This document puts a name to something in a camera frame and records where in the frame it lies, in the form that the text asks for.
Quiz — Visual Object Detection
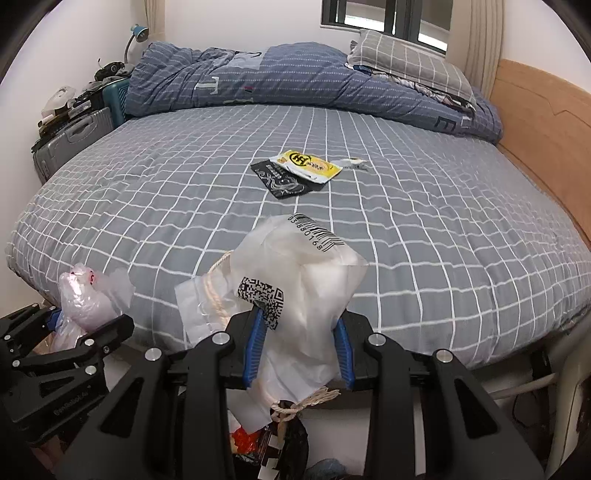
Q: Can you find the pink white plastic bag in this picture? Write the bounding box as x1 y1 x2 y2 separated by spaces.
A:
50 263 135 352

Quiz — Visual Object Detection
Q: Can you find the translucent bag with barcode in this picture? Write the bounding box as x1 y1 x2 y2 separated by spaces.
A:
174 213 368 433

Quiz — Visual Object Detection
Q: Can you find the black snack wrapper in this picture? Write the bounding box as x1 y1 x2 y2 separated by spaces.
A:
250 160 312 199

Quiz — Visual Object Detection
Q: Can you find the yellow snack wrapper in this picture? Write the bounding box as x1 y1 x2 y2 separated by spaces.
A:
270 150 342 185

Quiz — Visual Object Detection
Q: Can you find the red plastic bag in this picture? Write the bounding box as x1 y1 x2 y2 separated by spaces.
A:
229 427 262 457

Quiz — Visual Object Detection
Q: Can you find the black lined trash bin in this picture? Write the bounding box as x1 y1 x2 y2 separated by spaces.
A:
228 413 308 480

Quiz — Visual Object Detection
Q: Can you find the grey suitcase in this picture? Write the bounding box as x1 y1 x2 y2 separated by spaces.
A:
31 107 113 184

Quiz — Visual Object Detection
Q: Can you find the grey checkered bed sheet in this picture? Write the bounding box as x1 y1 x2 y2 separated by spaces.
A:
6 105 590 367

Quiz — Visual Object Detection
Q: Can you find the clutter pile on suitcase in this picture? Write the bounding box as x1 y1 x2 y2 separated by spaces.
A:
38 62 132 139

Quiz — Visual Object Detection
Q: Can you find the teal plastic crate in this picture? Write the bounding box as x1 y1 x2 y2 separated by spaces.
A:
102 79 129 129

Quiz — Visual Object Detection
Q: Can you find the blue striped quilt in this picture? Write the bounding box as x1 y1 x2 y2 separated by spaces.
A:
125 42 503 144

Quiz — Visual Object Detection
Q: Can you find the small torn wrapper piece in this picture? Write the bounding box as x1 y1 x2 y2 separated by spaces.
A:
332 158 368 170

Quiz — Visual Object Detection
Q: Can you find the blue desk lamp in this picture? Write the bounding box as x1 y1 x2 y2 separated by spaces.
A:
123 24 149 64

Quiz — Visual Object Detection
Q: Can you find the wooden headboard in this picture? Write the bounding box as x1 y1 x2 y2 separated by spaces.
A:
491 59 591 242

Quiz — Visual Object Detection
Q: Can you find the grey checkered pillow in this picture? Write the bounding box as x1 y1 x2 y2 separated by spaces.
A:
348 30 477 107

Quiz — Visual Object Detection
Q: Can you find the beige curtain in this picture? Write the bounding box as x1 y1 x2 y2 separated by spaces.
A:
446 0 504 99

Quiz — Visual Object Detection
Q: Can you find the dark framed window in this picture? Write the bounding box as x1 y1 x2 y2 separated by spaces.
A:
322 0 454 53

